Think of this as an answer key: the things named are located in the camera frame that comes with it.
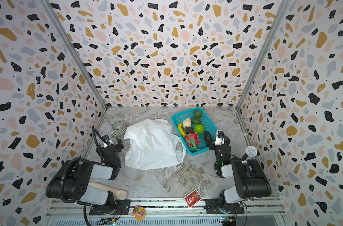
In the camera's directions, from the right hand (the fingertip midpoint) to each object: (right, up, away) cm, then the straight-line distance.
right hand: (215, 132), depth 88 cm
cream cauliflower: (-17, +5, +17) cm, 25 cm away
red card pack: (-15, -35, -12) cm, 40 cm away
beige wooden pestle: (-54, -32, -14) cm, 64 cm away
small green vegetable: (-11, +7, +18) cm, 22 cm away
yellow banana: (-23, +2, +17) cm, 29 cm away
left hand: (-67, -4, -2) cm, 67 cm away
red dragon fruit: (-14, -6, -2) cm, 16 cm away
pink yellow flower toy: (-43, -39, -18) cm, 60 cm away
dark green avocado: (-9, +12, +18) cm, 23 cm away
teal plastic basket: (-2, +4, +14) cm, 15 cm away
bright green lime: (-8, +1, +12) cm, 15 cm away
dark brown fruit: (-16, 0, +12) cm, 20 cm away
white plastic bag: (-40, -8, +1) cm, 41 cm away
